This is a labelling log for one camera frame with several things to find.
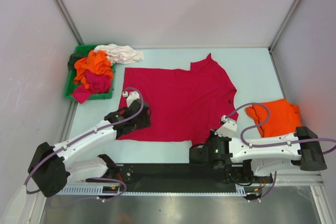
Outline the crumpled orange t shirt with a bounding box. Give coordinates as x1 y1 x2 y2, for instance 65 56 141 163
74 50 113 89

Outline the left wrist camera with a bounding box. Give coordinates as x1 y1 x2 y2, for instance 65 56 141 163
122 91 140 107

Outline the dark green t shirt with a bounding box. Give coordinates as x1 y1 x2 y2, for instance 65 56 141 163
67 53 87 71

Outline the white t shirt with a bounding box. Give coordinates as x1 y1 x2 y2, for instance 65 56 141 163
94 44 144 65

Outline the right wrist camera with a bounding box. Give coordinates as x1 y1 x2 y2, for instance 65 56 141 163
215 115 237 137

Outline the grey slotted cable duct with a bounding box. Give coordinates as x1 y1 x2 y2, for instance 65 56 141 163
57 185 249 197

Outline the crimson t shirt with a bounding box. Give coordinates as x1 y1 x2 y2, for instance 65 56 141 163
121 55 237 144

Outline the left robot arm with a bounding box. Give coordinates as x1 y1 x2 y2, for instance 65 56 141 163
28 99 151 198

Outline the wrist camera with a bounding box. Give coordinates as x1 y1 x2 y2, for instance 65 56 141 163
215 115 237 137
122 91 140 107

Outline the green plastic bin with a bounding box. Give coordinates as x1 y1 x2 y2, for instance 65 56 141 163
64 44 114 101

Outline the folded orange t shirt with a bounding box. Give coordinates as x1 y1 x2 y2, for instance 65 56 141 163
246 99 302 137

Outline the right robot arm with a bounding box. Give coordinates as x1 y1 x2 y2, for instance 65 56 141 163
189 124 327 183

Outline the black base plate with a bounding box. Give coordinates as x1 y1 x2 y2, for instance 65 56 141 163
86 164 273 193

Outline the aluminium frame rail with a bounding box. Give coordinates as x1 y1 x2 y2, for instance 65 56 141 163
62 163 323 187

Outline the magenta t shirt in bin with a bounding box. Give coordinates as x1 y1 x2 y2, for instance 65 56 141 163
70 70 112 104

